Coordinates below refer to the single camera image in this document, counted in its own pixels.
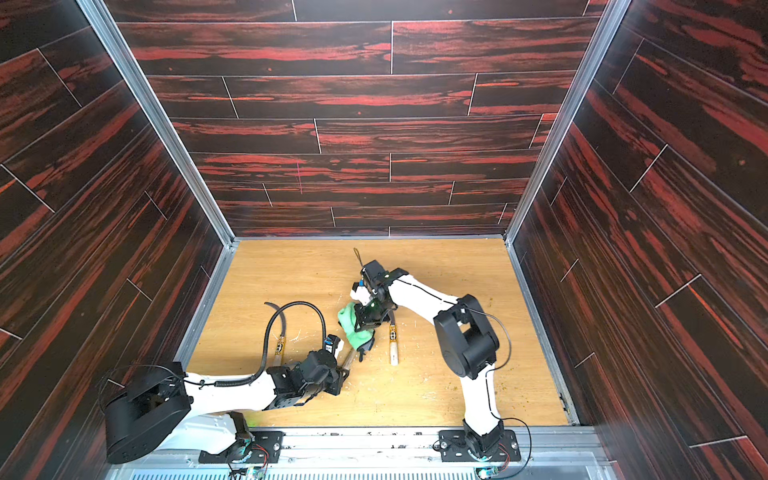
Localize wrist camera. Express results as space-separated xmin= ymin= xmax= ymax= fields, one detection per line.
xmin=350 ymin=281 xmax=372 ymax=305
xmin=323 ymin=334 xmax=345 ymax=359

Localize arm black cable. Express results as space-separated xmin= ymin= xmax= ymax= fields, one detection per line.
xmin=352 ymin=247 xmax=534 ymax=480
xmin=98 ymin=301 xmax=328 ymax=409

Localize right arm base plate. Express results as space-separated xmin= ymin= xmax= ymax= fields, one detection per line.
xmin=432 ymin=429 xmax=522 ymax=463

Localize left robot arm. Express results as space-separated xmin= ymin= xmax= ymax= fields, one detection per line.
xmin=104 ymin=349 xmax=349 ymax=464

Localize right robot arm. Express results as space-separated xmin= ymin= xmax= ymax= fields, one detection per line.
xmin=338 ymin=261 xmax=505 ymax=460

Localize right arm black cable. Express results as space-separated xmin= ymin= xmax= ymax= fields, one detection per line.
xmin=352 ymin=247 xmax=534 ymax=480

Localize small sickle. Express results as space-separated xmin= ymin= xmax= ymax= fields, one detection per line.
xmin=389 ymin=312 xmax=399 ymax=366
xmin=339 ymin=349 xmax=359 ymax=378
xmin=264 ymin=301 xmax=288 ymax=368

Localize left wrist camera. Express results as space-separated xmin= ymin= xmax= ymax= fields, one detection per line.
xmin=323 ymin=334 xmax=345 ymax=359

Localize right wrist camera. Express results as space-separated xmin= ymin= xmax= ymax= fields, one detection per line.
xmin=350 ymin=281 xmax=372 ymax=305

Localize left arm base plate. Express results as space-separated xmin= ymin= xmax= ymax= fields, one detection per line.
xmin=198 ymin=430 xmax=285 ymax=466

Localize green and black rag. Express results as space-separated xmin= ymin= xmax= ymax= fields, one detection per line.
xmin=337 ymin=302 xmax=375 ymax=362

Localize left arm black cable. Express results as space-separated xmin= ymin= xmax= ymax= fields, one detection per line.
xmin=98 ymin=301 xmax=328 ymax=409

